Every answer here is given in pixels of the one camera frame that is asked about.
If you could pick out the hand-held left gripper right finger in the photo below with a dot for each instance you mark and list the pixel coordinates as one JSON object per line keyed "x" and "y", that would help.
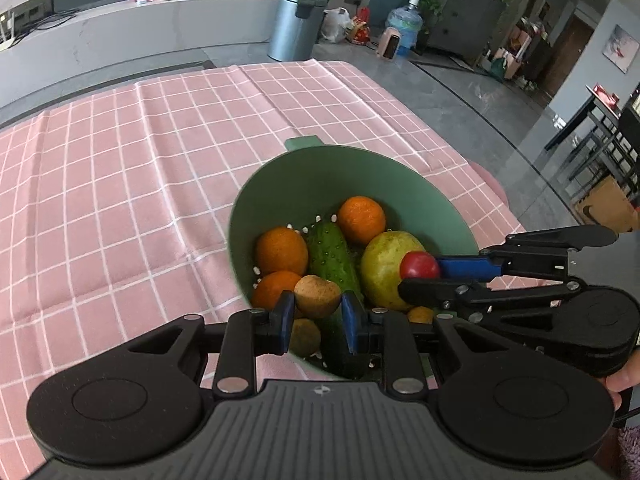
{"x": 350, "y": 325}

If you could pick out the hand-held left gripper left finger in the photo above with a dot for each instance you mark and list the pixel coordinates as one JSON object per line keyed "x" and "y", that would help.
{"x": 286, "y": 320}

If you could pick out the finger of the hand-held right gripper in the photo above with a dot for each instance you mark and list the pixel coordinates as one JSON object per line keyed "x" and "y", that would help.
{"x": 435, "y": 292}
{"x": 465, "y": 267}

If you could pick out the brown kiwi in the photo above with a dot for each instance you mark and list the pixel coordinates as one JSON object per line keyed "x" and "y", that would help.
{"x": 305, "y": 337}

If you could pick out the orange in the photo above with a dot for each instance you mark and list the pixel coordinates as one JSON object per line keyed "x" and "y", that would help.
{"x": 361, "y": 220}
{"x": 272, "y": 290}
{"x": 281, "y": 252}
{"x": 421, "y": 315}

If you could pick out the red tomato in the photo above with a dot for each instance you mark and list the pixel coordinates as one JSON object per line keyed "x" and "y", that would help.
{"x": 419, "y": 265}

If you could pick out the small tan potato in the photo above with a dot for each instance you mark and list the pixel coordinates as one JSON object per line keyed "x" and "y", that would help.
{"x": 316, "y": 297}

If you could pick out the green colander bowl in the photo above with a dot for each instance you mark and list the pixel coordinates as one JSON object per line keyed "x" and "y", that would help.
{"x": 310, "y": 180}

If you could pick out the person's right hand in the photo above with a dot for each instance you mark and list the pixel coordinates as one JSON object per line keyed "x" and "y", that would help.
{"x": 627, "y": 380}

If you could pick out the yellow-green pear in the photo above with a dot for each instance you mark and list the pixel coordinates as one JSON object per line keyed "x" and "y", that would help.
{"x": 382, "y": 270}

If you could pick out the green cucumber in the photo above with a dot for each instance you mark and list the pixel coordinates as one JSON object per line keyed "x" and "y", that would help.
{"x": 332, "y": 260}

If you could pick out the brown paper bag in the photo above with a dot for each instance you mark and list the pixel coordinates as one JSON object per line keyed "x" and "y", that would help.
{"x": 602, "y": 207}

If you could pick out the black dining chairs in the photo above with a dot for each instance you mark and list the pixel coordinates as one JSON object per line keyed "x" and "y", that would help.
{"x": 610, "y": 155}

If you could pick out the dark dining table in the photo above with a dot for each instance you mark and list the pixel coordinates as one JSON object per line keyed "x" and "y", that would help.
{"x": 585, "y": 110}

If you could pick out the pink checked tablecloth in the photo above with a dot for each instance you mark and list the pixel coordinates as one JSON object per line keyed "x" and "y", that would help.
{"x": 125, "y": 185}

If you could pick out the cluttered storage shelf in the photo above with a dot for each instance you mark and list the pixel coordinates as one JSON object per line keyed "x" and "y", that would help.
{"x": 515, "y": 55}

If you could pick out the small pink appliance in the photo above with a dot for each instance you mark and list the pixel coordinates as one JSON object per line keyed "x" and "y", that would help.
{"x": 389, "y": 45}

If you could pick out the brown wooden door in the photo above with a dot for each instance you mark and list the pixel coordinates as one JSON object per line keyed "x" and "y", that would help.
{"x": 567, "y": 55}

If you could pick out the grey drawer cabinet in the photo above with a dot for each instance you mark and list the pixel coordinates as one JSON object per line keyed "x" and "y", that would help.
{"x": 465, "y": 25}

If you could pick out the blue water jug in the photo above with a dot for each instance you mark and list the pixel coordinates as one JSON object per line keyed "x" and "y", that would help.
{"x": 406, "y": 25}

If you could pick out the red decorative bag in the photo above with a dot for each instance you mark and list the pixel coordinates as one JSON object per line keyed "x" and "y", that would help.
{"x": 360, "y": 27}

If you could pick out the white plastic bag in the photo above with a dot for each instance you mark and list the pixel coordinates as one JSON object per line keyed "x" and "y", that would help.
{"x": 334, "y": 25}

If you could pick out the silver pedal trash can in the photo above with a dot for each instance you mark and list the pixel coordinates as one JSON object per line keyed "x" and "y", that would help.
{"x": 295, "y": 25}

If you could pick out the white marble console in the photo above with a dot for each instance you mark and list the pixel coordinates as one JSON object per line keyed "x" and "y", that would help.
{"x": 125, "y": 40}

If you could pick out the white router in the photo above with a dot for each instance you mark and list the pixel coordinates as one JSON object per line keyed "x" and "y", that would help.
{"x": 5, "y": 32}

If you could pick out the framed wall picture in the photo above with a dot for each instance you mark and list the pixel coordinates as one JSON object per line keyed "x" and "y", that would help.
{"x": 622, "y": 49}

